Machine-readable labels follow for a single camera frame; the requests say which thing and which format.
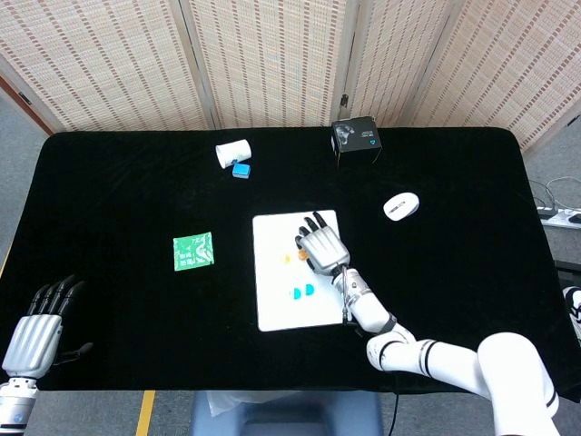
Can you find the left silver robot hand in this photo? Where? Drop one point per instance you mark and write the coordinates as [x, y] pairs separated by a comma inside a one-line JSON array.
[[32, 345]]

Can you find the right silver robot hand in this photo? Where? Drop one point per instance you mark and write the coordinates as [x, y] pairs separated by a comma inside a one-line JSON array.
[[324, 250]]

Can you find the orange disc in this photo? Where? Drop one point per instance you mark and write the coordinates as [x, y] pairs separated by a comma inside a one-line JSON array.
[[286, 259], [301, 255]]

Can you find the cyan token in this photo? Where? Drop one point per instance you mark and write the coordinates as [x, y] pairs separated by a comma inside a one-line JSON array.
[[296, 294], [309, 290]]

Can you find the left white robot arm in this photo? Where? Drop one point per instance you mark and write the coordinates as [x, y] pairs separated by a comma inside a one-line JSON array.
[[16, 404]]

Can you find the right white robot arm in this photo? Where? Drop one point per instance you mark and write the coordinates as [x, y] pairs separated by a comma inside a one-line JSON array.
[[454, 359]]

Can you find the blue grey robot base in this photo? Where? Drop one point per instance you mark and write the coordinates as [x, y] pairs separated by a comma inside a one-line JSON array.
[[290, 415]]

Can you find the white rectangular board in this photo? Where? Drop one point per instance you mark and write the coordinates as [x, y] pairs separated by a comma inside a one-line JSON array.
[[277, 300]]

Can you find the white computer mouse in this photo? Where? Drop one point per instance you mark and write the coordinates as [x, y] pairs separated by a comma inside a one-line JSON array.
[[401, 206]]

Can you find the black cardboard box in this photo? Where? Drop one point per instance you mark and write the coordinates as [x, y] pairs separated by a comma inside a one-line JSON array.
[[358, 145]]

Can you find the small blue white cube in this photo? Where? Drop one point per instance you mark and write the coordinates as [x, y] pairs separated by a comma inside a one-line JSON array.
[[240, 171]]

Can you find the green tea sachet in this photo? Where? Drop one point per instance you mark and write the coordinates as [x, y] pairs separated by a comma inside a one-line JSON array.
[[193, 251]]

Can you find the white paper cup blue flower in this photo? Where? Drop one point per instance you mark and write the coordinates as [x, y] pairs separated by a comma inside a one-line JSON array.
[[236, 152]]

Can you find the black screen hinge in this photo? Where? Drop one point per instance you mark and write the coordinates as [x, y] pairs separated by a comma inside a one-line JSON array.
[[24, 98], [344, 100]]

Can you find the black velvet tablecloth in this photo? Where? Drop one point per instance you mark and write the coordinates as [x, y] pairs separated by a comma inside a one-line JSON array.
[[136, 191]]

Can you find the woven bamboo folding screen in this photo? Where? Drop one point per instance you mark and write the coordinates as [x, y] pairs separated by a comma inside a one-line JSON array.
[[272, 59]]

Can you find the white power strip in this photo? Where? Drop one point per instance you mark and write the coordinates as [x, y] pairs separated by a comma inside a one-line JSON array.
[[560, 220]]

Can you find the white black robot part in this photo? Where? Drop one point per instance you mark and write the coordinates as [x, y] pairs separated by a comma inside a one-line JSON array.
[[574, 313]]

